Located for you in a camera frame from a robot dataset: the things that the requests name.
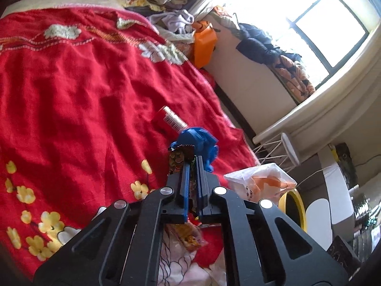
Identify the white wire stool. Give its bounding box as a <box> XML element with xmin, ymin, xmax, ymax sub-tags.
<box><xmin>253</xmin><ymin>133</ymin><xmax>301</xmax><ymax>167</ymax></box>

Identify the orange patterned blanket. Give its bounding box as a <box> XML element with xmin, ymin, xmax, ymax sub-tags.
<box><xmin>271</xmin><ymin>54</ymin><xmax>316</xmax><ymax>105</ymax></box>

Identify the lavender cloth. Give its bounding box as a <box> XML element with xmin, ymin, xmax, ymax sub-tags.
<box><xmin>147</xmin><ymin>9</ymin><xmax>195</xmax><ymax>35</ymax></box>

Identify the blue wrapper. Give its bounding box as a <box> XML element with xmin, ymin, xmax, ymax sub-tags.
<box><xmin>171</xmin><ymin>126</ymin><xmax>219</xmax><ymax>173</ymax></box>

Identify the white desk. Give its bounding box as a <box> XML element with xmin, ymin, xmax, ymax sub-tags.
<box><xmin>317</xmin><ymin>149</ymin><xmax>362</xmax><ymax>224</ymax></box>

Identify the yellow white snack packet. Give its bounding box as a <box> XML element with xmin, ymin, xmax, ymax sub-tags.
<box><xmin>167</xmin><ymin>223</ymin><xmax>206</xmax><ymax>251</ymax></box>

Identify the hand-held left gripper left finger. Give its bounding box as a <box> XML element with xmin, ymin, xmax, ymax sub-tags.
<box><xmin>33</xmin><ymin>161</ymin><xmax>194</xmax><ymax>286</ymax></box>

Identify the white plastic bag orange print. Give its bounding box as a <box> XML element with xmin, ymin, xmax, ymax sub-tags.
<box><xmin>223</xmin><ymin>163</ymin><xmax>298</xmax><ymax>204</ymax></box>

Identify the black bin with yellow rim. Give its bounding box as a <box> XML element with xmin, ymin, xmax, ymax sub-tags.
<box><xmin>278</xmin><ymin>189</ymin><xmax>307</xmax><ymax>233</ymax></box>

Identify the dark bag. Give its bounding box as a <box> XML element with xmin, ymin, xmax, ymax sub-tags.
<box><xmin>335</xmin><ymin>142</ymin><xmax>359</xmax><ymax>185</ymax></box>

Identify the red floral blanket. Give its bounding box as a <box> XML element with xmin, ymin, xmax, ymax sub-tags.
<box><xmin>0</xmin><ymin>4</ymin><xmax>259</xmax><ymax>286</ymax></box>

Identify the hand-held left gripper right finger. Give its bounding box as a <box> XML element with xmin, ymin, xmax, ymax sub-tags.
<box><xmin>195</xmin><ymin>155</ymin><xmax>349</xmax><ymax>286</ymax></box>

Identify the dark patterned snack wrapper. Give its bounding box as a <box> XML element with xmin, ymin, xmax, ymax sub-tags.
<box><xmin>168</xmin><ymin>144</ymin><xmax>197</xmax><ymax>219</ymax></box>

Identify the pale crumpled cloth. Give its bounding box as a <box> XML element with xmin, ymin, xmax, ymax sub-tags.
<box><xmin>213</xmin><ymin>6</ymin><xmax>241</xmax><ymax>30</ymax></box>

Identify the dark mosaic vanity surface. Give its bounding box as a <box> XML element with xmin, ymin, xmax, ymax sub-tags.
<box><xmin>351</xmin><ymin>191</ymin><xmax>381</xmax><ymax>263</ymax></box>

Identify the window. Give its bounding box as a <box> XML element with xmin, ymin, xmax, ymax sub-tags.
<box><xmin>220</xmin><ymin>0</ymin><xmax>370</xmax><ymax>75</ymax></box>

